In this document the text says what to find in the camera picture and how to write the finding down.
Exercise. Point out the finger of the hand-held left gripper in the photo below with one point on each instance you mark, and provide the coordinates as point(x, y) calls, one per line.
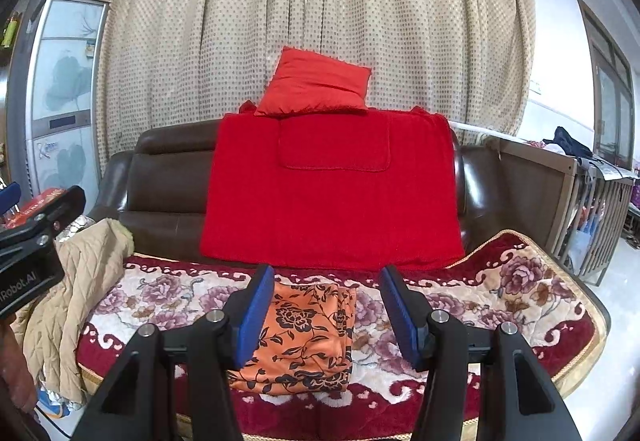
point(55, 213)
point(10, 196)

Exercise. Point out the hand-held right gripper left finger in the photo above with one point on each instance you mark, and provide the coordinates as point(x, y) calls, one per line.
point(255, 316)

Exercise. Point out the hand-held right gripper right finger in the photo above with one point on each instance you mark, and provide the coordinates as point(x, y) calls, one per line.
point(402, 321)

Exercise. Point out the orange floral garment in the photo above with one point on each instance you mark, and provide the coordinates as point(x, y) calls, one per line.
point(305, 336)

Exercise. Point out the person's left forearm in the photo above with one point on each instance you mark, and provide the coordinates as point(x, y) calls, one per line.
point(12, 371)

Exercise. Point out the red box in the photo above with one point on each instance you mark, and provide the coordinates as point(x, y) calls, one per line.
point(37, 203)

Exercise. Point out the silver foil bag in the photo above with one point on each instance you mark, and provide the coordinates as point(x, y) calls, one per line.
point(75, 228)

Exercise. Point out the beige quilted jacket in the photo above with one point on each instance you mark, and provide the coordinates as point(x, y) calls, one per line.
point(85, 281)

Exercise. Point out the brown leather sofa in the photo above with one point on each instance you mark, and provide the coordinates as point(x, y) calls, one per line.
point(165, 181)

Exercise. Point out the white floral refrigerator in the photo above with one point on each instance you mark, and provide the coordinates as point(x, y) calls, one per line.
point(60, 86)

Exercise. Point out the floral plush blanket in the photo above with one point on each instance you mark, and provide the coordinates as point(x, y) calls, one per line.
point(520, 291)

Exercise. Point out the red blanket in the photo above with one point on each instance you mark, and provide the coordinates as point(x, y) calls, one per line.
point(330, 206)

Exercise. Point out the blue patterned cloth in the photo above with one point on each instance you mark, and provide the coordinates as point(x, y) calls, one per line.
point(55, 403)

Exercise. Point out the yellow-green bottle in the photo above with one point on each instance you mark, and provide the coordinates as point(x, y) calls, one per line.
point(10, 31)

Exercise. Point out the wooden crib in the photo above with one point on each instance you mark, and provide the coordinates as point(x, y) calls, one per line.
point(540, 191)

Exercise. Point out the beige dotted curtain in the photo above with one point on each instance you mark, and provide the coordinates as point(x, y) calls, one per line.
point(200, 31)
point(425, 21)

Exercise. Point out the red pillow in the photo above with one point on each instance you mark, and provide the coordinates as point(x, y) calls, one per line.
point(315, 81)

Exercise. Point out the dark clothing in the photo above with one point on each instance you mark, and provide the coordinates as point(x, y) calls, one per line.
point(570, 141)

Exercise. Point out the wooden glazed door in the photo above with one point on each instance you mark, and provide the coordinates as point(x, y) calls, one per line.
point(610, 86)

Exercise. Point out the white wall socket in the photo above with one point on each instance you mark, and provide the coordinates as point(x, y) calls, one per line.
point(536, 87)

